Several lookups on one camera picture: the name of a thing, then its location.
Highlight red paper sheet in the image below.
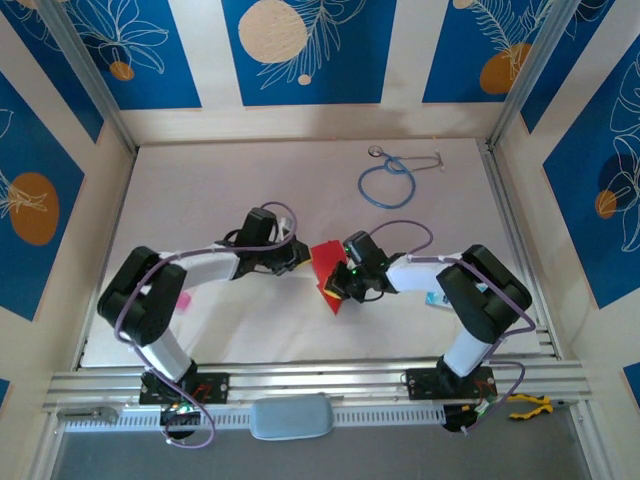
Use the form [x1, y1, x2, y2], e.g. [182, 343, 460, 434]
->
[309, 239, 352, 318]

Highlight blue stethoscope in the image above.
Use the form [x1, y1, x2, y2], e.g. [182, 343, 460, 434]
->
[357, 144, 446, 208]

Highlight grey pouch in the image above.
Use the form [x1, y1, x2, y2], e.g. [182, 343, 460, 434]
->
[248, 393, 335, 441]

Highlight black electronics board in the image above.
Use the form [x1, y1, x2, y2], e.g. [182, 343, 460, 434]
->
[158, 403, 202, 429]
[442, 399, 501, 432]

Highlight silver metal tool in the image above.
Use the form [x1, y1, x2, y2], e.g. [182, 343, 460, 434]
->
[57, 407, 120, 424]

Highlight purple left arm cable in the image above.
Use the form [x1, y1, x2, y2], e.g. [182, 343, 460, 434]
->
[113, 201, 300, 449]

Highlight aluminium rail beam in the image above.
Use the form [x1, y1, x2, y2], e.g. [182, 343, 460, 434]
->
[42, 357, 594, 414]

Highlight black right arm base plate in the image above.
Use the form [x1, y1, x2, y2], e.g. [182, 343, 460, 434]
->
[407, 367, 499, 401]

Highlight white slotted cable duct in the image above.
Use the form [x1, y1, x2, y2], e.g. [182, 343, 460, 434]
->
[62, 404, 446, 434]

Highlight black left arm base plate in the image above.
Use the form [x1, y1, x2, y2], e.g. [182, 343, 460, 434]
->
[138, 372, 230, 405]

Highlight aluminium side rail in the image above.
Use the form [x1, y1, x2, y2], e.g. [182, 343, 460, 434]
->
[482, 139, 562, 359]

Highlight yellow handled pliers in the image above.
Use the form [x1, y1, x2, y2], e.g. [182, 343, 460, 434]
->
[508, 393, 577, 420]

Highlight aluminium corner post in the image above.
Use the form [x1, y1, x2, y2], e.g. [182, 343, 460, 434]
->
[37, 0, 139, 156]
[487, 0, 584, 151]

